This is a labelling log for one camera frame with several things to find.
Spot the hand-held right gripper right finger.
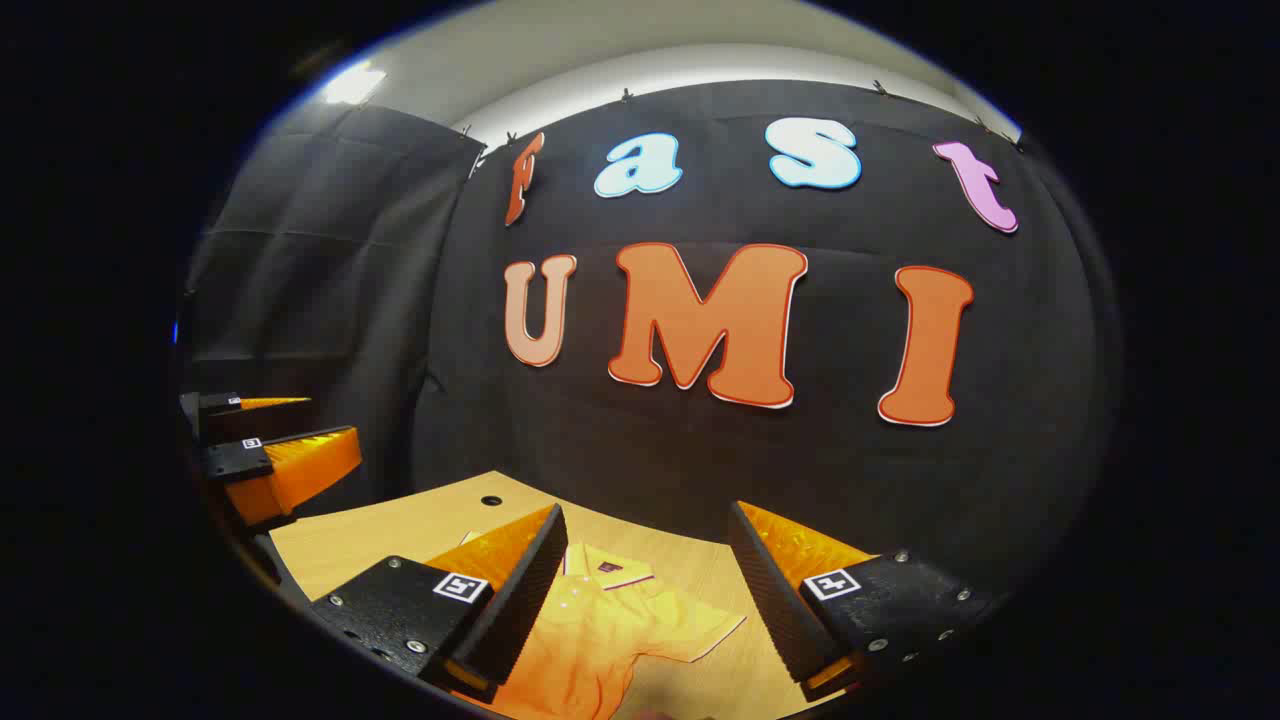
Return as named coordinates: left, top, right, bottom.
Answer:
left=727, top=499, right=1003, bottom=703

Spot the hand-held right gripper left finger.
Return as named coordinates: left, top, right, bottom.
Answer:
left=308, top=503, right=570, bottom=704

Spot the orange T-shirt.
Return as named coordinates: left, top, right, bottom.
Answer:
left=458, top=530, right=749, bottom=720

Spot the creased black cloth panel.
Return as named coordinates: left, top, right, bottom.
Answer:
left=185, top=100, right=488, bottom=521

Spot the ceiling light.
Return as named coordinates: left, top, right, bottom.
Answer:
left=320, top=62, right=388, bottom=106

